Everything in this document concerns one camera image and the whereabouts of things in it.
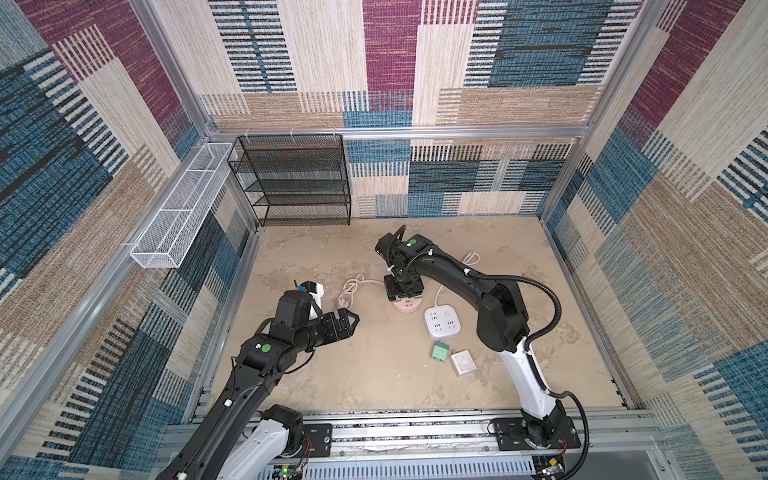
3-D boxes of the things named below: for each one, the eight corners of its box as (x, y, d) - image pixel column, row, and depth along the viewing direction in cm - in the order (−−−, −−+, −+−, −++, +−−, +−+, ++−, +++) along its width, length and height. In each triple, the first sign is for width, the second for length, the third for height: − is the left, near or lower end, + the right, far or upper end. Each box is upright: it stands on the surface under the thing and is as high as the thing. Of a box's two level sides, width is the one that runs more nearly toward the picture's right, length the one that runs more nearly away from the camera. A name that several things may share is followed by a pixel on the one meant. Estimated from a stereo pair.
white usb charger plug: (458, 376, 85) (460, 373, 82) (450, 357, 88) (451, 354, 86) (475, 370, 86) (477, 367, 83) (466, 352, 89) (468, 348, 87)
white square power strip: (426, 338, 91) (427, 334, 89) (423, 309, 97) (424, 305, 95) (460, 338, 91) (462, 334, 89) (456, 309, 97) (457, 305, 95)
